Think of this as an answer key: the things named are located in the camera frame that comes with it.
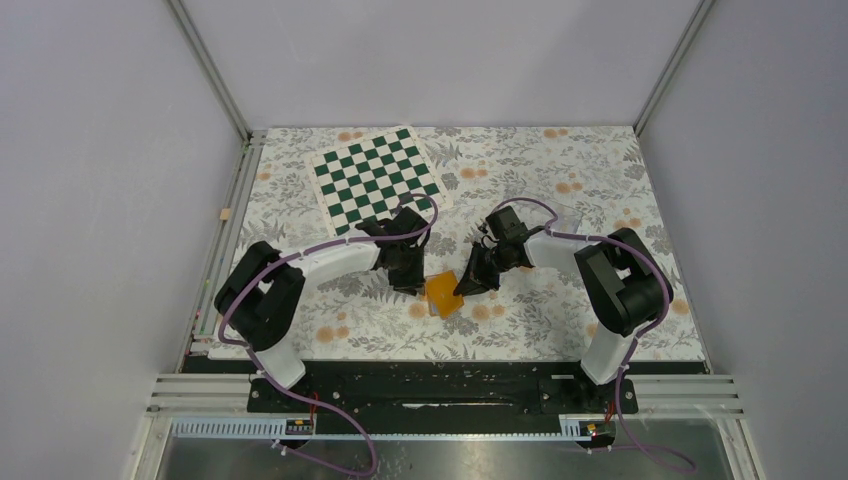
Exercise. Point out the floral tablecloth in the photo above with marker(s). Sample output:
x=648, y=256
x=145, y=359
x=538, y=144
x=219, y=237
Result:
x=537, y=314

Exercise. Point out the clear plastic box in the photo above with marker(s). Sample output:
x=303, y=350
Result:
x=565, y=219

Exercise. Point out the green white chessboard mat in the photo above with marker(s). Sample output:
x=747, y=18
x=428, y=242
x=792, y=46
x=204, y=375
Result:
x=370, y=176

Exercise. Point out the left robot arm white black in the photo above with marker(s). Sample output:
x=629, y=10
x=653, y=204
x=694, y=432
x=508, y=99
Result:
x=260, y=298

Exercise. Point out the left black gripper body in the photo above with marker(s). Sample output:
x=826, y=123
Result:
x=412, y=253

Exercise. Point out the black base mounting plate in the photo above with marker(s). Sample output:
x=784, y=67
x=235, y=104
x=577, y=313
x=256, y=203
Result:
x=424, y=397

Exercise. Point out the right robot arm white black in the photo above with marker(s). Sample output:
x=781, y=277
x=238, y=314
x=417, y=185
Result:
x=627, y=291

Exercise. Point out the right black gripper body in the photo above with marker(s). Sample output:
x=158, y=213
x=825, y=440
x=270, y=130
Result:
x=503, y=262

